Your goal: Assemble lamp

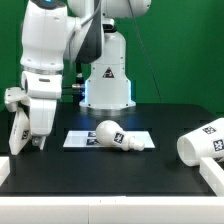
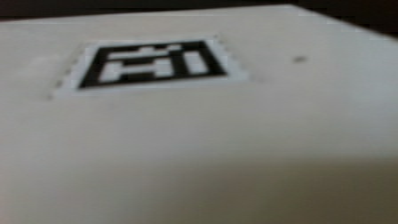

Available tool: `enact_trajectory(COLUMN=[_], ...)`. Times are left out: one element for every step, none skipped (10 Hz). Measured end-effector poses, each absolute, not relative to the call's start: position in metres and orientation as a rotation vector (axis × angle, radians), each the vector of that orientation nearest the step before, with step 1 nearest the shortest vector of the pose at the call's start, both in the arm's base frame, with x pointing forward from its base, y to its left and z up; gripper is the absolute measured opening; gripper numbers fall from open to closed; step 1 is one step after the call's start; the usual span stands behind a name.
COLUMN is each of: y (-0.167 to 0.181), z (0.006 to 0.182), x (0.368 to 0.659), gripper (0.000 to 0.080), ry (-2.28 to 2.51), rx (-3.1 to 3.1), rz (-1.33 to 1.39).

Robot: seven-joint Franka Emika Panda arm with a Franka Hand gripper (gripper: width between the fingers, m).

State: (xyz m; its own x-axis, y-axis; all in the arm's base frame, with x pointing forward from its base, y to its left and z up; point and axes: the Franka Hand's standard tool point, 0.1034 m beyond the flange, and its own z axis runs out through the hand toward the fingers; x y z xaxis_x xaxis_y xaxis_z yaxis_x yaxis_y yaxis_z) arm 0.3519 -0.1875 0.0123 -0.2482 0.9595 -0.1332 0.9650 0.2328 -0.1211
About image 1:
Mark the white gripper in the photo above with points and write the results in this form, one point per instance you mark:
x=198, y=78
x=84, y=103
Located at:
x=42, y=91

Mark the white lamp base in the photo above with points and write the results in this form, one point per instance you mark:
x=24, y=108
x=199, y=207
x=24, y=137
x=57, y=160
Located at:
x=20, y=133

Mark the white lamp bulb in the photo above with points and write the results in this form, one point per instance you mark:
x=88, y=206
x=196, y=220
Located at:
x=109, y=133

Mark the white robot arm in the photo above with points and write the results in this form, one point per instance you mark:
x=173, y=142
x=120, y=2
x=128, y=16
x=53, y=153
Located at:
x=54, y=32

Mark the white lamp shade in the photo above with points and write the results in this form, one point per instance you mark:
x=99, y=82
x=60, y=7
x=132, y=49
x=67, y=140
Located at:
x=206, y=141

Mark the white tag sheet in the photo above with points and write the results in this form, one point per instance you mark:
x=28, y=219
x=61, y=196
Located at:
x=86, y=139

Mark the white left corner bracket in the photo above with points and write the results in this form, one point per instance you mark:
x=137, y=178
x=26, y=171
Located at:
x=4, y=169

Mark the white corner bracket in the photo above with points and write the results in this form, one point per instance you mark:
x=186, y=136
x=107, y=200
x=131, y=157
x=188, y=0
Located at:
x=4, y=169
x=213, y=174

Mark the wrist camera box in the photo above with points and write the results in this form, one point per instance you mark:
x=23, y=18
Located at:
x=15, y=96

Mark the black camera stand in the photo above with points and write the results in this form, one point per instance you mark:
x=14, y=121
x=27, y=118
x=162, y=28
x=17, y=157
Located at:
x=80, y=80

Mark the white front rail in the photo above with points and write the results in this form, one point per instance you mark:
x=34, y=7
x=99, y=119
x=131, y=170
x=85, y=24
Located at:
x=111, y=210

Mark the white right corner bracket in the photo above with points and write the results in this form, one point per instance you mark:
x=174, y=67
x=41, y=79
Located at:
x=213, y=174

